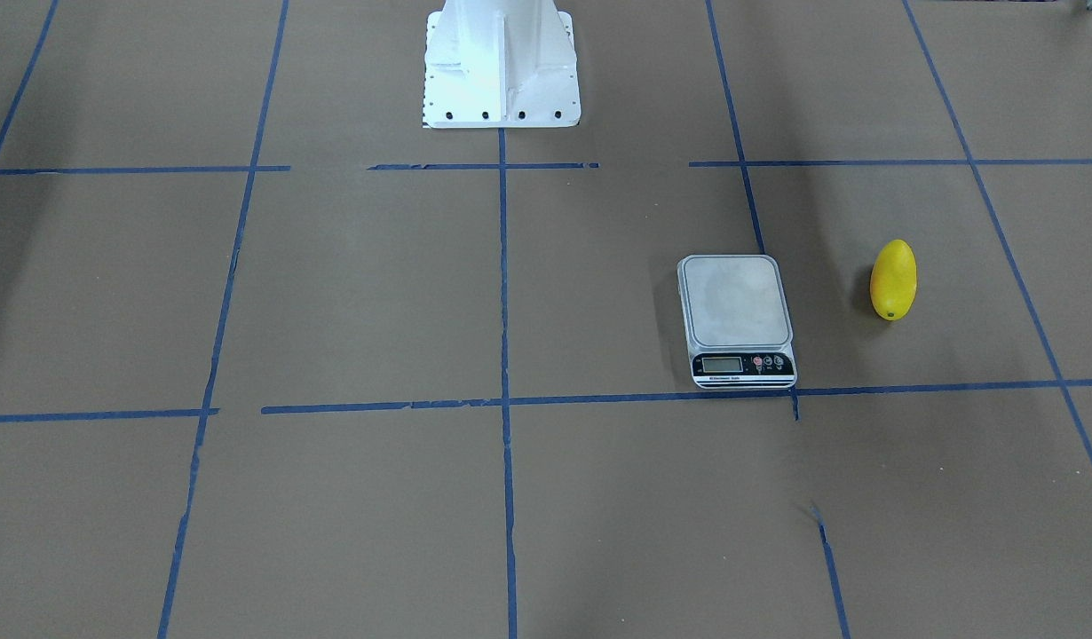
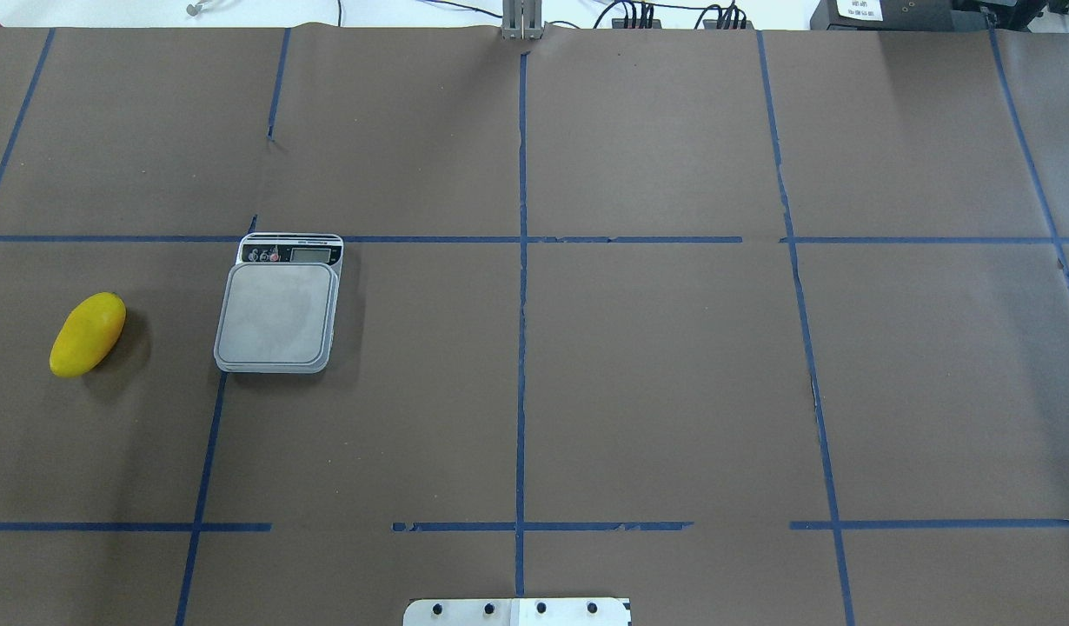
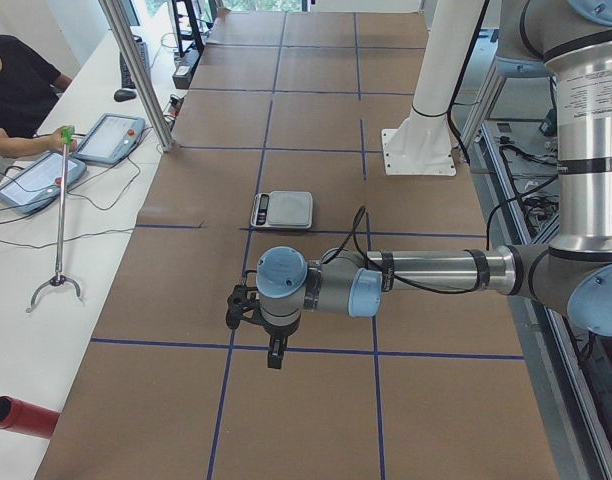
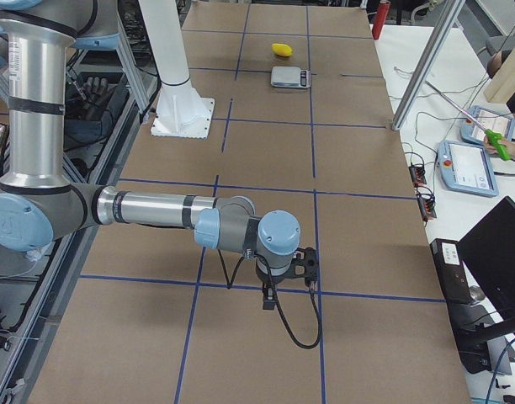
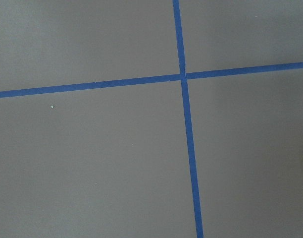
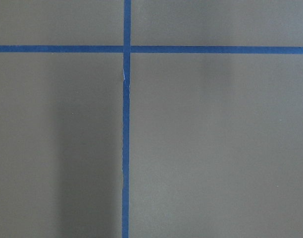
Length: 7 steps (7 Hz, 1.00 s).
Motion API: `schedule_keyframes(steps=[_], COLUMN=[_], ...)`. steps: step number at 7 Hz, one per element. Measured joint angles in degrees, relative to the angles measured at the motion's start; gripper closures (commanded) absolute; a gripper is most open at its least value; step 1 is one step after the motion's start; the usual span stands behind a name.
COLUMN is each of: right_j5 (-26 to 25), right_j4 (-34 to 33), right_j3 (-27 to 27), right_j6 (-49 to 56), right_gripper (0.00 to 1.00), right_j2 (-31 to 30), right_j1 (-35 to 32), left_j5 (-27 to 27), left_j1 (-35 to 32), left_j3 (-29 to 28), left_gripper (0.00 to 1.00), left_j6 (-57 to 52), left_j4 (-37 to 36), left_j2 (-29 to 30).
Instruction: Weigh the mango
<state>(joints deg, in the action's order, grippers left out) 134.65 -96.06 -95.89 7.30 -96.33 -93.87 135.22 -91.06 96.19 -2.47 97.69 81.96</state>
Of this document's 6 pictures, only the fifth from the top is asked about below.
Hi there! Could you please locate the long blue tape strip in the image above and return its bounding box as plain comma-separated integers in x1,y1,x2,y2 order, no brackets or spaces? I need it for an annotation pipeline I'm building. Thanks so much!
172,0,204,238

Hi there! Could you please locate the brown paper table cover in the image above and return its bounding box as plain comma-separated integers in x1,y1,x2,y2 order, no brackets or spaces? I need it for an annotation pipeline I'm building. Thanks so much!
0,0,303,238

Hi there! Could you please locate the crossing blue tape strip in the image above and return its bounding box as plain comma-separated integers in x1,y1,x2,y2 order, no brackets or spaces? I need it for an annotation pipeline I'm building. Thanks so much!
0,62,303,98

